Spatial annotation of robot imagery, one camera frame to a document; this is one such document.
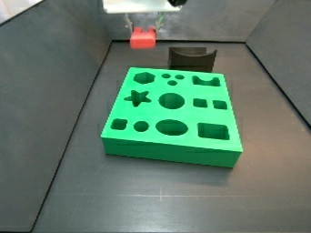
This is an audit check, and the white gripper one body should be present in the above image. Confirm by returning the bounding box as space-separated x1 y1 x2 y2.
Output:
101 0 181 14

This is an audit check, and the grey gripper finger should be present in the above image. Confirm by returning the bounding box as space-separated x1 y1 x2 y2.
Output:
124 13 133 31

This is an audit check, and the green-clamped gripper finger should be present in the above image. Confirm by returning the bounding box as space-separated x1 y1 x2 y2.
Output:
155 12 165 31

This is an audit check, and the red square-circle peg object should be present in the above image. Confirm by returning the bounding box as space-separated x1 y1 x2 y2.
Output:
129 27 156 49

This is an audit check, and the black curved regrasp stand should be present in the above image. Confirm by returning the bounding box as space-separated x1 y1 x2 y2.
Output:
169 47 217 73

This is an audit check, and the green shape-sorter fixture block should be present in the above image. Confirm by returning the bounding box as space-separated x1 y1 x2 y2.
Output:
101 67 243 167

